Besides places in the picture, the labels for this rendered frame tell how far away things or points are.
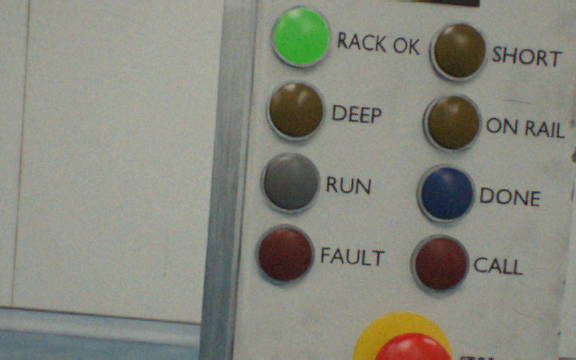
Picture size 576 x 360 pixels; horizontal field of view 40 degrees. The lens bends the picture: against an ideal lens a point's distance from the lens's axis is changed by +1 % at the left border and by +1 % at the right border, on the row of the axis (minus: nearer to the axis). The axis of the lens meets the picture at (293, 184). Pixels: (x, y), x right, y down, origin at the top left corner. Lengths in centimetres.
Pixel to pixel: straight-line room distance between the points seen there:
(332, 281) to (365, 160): 6
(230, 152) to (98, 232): 247
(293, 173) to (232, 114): 117
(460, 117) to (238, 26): 119
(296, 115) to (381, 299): 10
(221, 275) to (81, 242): 248
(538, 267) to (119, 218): 357
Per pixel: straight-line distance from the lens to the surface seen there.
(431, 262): 40
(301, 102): 39
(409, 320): 41
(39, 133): 406
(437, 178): 40
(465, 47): 41
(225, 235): 156
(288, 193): 39
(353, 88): 40
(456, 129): 40
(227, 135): 155
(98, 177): 396
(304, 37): 39
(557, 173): 43
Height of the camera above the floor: 101
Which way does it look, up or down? 3 degrees down
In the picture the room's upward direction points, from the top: 4 degrees clockwise
